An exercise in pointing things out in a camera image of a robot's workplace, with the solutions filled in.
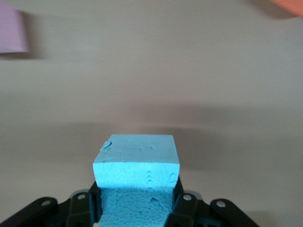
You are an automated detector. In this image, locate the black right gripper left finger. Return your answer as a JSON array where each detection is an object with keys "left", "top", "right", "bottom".
[{"left": 0, "top": 181, "right": 103, "bottom": 227}]

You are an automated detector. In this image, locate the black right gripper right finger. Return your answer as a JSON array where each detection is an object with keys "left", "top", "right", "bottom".
[{"left": 165, "top": 176, "right": 258, "bottom": 227}]

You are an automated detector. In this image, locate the light blue foam block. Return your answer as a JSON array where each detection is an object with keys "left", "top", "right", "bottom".
[{"left": 91, "top": 134, "right": 181, "bottom": 227}]

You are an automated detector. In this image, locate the light pink foam block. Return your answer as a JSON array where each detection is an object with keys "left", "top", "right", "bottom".
[{"left": 0, "top": 3, "right": 30, "bottom": 54}]

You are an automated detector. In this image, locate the orange foam block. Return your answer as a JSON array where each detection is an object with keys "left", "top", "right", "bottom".
[{"left": 269, "top": 0, "right": 303, "bottom": 17}]

